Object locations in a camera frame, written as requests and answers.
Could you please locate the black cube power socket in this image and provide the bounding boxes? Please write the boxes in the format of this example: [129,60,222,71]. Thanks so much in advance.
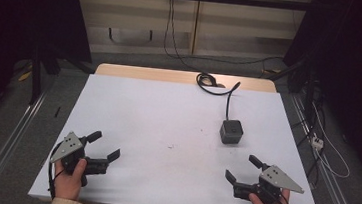
[217,118,245,147]

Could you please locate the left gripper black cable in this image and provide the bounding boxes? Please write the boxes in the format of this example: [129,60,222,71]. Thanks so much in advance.
[45,141,68,202]

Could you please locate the white table mat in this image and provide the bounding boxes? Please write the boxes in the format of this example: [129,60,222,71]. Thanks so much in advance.
[27,68,334,204]

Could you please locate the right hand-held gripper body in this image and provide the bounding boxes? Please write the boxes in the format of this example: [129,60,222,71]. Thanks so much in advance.
[230,160,308,204]

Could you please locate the black power socket cable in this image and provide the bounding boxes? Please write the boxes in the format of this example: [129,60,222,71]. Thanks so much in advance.
[192,70,243,123]

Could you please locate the white power strip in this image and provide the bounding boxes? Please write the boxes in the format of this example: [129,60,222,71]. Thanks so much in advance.
[310,134,326,152]

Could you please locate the aluminium floor rail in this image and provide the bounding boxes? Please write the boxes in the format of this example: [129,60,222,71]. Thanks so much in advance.
[0,86,51,204]
[280,92,362,204]

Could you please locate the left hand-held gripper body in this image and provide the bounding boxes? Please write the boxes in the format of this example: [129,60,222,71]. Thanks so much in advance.
[48,129,113,190]

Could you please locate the white cable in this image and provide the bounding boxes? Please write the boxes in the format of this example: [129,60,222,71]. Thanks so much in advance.
[304,101,357,181]

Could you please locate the black curtain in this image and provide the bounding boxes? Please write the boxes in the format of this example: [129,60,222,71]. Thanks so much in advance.
[271,0,362,191]
[0,0,98,154]

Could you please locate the person's left hand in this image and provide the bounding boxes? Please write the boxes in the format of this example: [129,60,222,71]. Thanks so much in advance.
[51,155,88,203]

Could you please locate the black metal stand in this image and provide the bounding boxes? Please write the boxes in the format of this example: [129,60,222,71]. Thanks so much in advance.
[26,44,64,108]

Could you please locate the black hanging wall cable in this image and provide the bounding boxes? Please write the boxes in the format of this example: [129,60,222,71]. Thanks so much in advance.
[160,0,289,80]

